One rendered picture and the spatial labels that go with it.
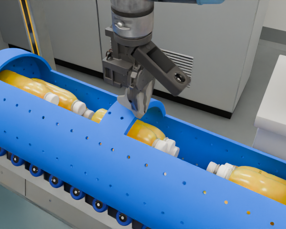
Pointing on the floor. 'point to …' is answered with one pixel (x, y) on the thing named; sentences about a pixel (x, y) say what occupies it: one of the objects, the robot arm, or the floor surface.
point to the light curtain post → (37, 29)
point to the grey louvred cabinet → (189, 37)
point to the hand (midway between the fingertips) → (143, 114)
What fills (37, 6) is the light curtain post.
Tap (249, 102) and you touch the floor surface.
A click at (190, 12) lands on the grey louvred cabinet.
